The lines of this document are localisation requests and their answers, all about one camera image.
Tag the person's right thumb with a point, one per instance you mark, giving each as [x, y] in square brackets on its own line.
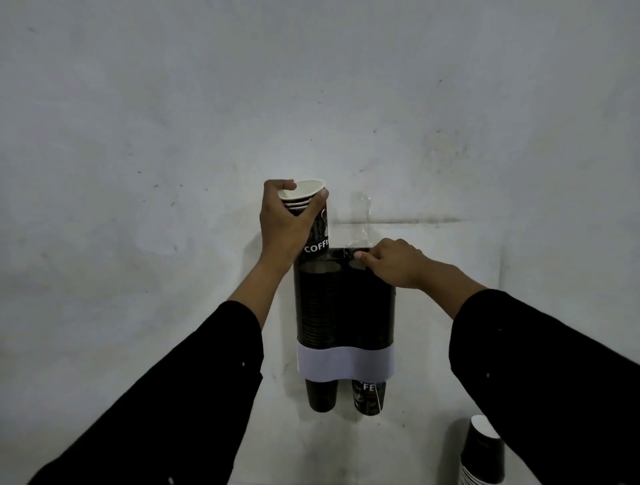
[363, 264]

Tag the black cup dispenser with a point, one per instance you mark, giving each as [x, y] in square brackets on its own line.
[365, 310]

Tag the stack of nested paper cups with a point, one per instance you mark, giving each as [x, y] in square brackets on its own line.
[320, 310]
[482, 452]

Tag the clear plastic strip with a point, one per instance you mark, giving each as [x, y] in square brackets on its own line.
[364, 225]

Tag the white paper band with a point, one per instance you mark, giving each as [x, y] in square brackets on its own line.
[345, 362]

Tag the person's left thumb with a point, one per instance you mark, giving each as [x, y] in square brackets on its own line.
[315, 206]

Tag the person's left hand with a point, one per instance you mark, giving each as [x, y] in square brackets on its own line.
[280, 230]

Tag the black paper coffee cup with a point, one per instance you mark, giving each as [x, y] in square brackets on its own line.
[367, 397]
[321, 394]
[307, 189]
[296, 204]
[320, 235]

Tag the person's right forearm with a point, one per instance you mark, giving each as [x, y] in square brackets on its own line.
[540, 359]

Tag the person's right hand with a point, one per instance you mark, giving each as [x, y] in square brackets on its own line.
[397, 265]

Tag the person's left forearm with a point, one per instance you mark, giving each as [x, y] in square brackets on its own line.
[200, 379]

